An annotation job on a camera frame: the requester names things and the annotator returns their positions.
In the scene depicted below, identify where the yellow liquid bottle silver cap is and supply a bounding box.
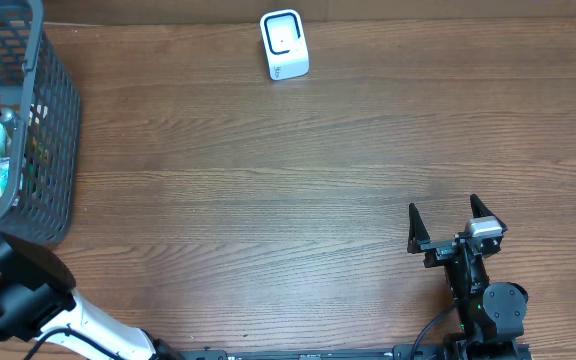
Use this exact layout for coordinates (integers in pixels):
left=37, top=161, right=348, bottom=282
left=0, top=107, right=18, bottom=139

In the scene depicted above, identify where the white barcode scanner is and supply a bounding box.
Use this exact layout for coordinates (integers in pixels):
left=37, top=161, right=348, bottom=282
left=259, top=9, right=310, bottom=81

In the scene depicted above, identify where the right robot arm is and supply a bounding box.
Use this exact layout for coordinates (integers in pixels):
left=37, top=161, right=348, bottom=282
left=399, top=194, right=531, bottom=360

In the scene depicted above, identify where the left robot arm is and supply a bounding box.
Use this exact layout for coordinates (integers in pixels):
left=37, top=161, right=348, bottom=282
left=0, top=228, right=182, bottom=359

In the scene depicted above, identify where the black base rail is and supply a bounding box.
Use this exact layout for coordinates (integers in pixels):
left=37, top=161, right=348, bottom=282
left=177, top=344, right=534, bottom=360

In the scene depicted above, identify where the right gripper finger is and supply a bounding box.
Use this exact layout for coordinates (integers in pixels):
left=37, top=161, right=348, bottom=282
left=407, top=203, right=431, bottom=254
left=470, top=194, right=508, bottom=233

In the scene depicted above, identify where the grey plastic shopping basket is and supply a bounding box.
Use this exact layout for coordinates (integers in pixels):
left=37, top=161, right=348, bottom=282
left=0, top=0, right=81, bottom=245

